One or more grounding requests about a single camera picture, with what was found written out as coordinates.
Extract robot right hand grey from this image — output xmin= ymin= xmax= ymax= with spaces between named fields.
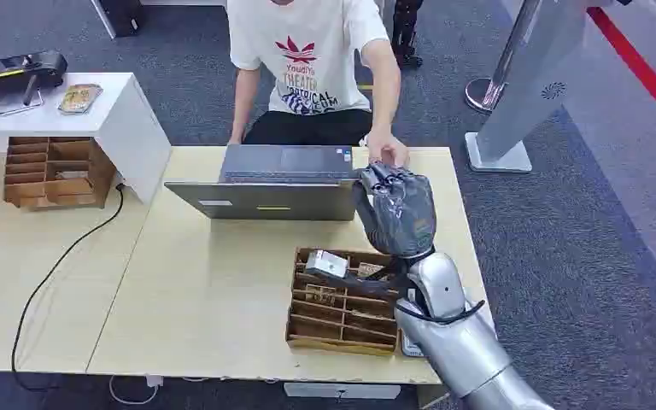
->
xmin=353 ymin=162 xmax=438 ymax=259

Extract person's left hand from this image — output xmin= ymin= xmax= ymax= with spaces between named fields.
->
xmin=364 ymin=128 xmax=412 ymax=170

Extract card in box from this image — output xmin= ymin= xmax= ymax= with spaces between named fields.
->
xmin=305 ymin=284 xmax=338 ymax=308
xmin=356 ymin=261 xmax=387 ymax=280

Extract black legs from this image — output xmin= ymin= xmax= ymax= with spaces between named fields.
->
xmin=390 ymin=0 xmax=425 ymax=71

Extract grey laptop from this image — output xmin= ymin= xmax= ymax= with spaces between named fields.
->
xmin=163 ymin=143 xmax=360 ymax=222

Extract person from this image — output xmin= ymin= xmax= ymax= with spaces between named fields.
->
xmin=225 ymin=0 xmax=411 ymax=169

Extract wooden card box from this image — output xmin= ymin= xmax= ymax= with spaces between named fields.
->
xmin=3 ymin=136 xmax=118 ymax=212
xmin=285 ymin=246 xmax=403 ymax=358

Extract white flat device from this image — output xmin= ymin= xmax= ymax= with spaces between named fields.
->
xmin=400 ymin=330 xmax=426 ymax=360

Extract chrome stanchion pole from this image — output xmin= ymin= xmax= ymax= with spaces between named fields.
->
xmin=464 ymin=0 xmax=545 ymax=114

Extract grey kiosk stand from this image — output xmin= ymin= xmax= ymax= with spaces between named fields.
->
xmin=465 ymin=0 xmax=618 ymax=173

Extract white bar under desk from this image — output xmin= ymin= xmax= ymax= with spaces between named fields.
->
xmin=282 ymin=382 xmax=402 ymax=401

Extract red floor tape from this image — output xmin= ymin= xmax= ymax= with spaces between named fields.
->
xmin=585 ymin=6 xmax=656 ymax=138

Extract white desk shelf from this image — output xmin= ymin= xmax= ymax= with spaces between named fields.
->
xmin=0 ymin=72 xmax=173 ymax=206

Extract black case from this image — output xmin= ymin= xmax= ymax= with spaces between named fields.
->
xmin=91 ymin=0 xmax=146 ymax=40

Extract stack of cards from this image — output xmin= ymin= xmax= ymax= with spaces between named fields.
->
xmin=57 ymin=83 xmax=104 ymax=116

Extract black device yellow stripe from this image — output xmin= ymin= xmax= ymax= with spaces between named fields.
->
xmin=0 ymin=50 xmax=69 ymax=108

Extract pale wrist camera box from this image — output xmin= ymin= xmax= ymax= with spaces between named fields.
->
xmin=304 ymin=249 xmax=349 ymax=279

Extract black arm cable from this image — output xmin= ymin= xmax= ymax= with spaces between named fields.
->
xmin=395 ymin=298 xmax=486 ymax=327

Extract white cable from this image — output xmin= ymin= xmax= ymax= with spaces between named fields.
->
xmin=108 ymin=374 xmax=163 ymax=407

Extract black power cable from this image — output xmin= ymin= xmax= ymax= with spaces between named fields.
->
xmin=10 ymin=183 xmax=127 ymax=393

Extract metal wire stand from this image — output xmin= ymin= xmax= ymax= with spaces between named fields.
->
xmin=0 ymin=87 xmax=45 ymax=118

